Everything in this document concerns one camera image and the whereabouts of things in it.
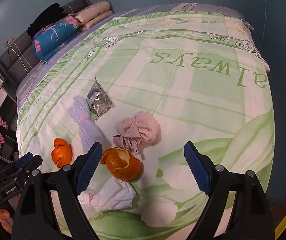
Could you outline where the lavender foam fruit net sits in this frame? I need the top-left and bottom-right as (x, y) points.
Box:
(68, 96), (103, 153)

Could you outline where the small orange peel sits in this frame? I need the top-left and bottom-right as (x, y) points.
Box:
(51, 138), (72, 168)

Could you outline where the large orange peel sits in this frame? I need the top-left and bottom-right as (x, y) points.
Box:
(100, 147), (142, 181)

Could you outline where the pink cloth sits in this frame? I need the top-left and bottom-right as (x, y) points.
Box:
(113, 111), (159, 154)

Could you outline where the silver foil snack wrapper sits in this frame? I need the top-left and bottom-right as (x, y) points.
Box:
(87, 79), (112, 120)

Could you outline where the person's left hand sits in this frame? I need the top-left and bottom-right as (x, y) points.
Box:
(0, 209), (12, 234)

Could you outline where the green white floral quilt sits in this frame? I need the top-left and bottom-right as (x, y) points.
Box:
(15, 11), (276, 240)

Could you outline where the dark grey padded headboard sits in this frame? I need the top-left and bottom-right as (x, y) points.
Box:
(0, 0), (92, 91)

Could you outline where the blue floral folded blanket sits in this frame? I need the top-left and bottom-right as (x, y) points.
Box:
(32, 16), (79, 62)

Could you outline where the beige folded pillow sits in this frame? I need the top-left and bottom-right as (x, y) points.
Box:
(74, 1), (113, 30)

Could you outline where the black clothing pile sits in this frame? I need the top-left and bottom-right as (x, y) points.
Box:
(27, 3), (68, 39)

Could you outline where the white charging cable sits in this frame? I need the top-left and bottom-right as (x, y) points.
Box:
(6, 39), (33, 75)

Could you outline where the wall power socket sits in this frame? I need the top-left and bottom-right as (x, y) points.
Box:
(3, 36), (15, 48)

